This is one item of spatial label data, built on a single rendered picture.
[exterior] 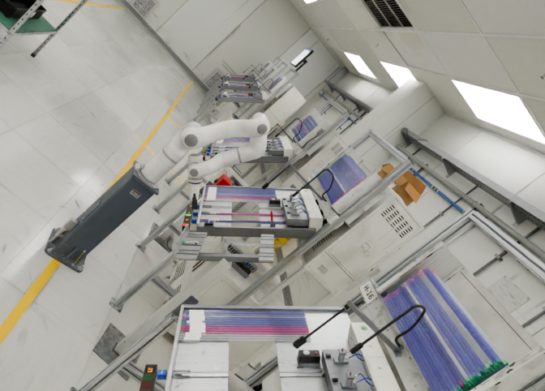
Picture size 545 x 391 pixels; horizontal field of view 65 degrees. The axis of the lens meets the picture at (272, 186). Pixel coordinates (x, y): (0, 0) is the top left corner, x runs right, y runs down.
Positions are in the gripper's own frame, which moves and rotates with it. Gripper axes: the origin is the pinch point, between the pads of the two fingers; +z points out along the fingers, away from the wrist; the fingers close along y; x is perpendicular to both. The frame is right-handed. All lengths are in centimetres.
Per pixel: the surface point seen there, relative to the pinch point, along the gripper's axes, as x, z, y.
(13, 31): -144, -87, -117
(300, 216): 64, 4, 4
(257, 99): 67, 2, -460
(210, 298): 11, 59, 9
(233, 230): 23.3, 11.0, 10.3
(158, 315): -15, 46, 45
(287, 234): 56, 12, 11
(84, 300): -59, 50, 25
